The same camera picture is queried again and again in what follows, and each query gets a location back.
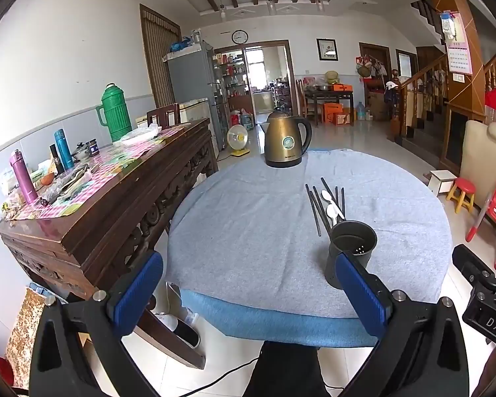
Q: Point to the purple bottle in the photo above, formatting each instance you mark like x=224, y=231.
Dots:
x=24, y=178

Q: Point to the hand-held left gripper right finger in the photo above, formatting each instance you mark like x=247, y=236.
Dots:
x=361, y=293

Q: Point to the clear water jug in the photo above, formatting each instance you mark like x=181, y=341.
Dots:
x=246, y=120

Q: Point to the round wall clock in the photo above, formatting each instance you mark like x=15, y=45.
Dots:
x=239, y=37

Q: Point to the small white stool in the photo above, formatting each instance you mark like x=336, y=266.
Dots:
x=441, y=180

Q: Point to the black slipper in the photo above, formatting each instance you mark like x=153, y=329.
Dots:
x=182, y=331

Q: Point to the brown striped curtain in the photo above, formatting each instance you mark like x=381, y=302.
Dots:
x=159, y=58

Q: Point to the blue-grey tablecloth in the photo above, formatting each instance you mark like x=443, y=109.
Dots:
x=248, y=223

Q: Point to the dark wooden side table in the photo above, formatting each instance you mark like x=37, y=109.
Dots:
x=330, y=96

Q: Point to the red stool with yellow legs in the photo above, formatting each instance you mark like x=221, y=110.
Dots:
x=463, y=186

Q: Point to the framed wall picture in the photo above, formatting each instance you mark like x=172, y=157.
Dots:
x=327, y=49

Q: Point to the green thermos jug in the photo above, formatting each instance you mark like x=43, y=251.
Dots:
x=115, y=111

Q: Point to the grey refrigerator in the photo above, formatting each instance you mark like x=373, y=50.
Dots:
x=190, y=78

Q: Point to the carved dark wooden sideboard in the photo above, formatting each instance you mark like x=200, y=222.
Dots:
x=120, y=223

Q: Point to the white chest freezer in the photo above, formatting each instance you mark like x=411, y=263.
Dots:
x=194, y=109

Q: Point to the small dark jar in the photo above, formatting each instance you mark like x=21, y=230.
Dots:
x=93, y=147

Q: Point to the dark wooden chair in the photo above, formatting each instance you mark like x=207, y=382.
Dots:
x=163, y=115

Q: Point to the blue water jug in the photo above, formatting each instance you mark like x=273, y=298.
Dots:
x=361, y=111

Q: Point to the small yellow fan heater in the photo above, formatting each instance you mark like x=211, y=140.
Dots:
x=237, y=138

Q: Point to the black flask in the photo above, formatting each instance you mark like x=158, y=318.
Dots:
x=57, y=160

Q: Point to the clear plastic bag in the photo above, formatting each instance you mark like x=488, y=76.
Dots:
x=140, y=135

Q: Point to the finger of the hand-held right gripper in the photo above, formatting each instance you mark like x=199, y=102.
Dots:
x=471, y=262

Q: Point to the dark metal utensil holder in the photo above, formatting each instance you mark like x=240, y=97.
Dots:
x=349, y=244

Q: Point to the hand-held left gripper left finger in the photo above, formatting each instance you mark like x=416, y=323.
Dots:
x=137, y=293

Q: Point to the orange cardboard box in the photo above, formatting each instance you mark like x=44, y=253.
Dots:
x=337, y=115

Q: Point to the pink checkered cloth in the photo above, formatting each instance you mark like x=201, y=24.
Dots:
x=107, y=169

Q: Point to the person's black trouser leg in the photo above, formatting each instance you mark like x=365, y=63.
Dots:
x=287, y=370

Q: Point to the pink wall calendar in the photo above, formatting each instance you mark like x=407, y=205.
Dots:
x=458, y=49

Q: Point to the teal flask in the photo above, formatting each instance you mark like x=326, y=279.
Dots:
x=64, y=151

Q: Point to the bronze electric kettle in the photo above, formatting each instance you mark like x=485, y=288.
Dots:
x=283, y=140

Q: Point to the pile of black chopsticks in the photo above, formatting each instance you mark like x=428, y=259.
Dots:
x=316, y=215

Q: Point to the golden patterned board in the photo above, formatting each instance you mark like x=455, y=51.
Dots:
x=24, y=331

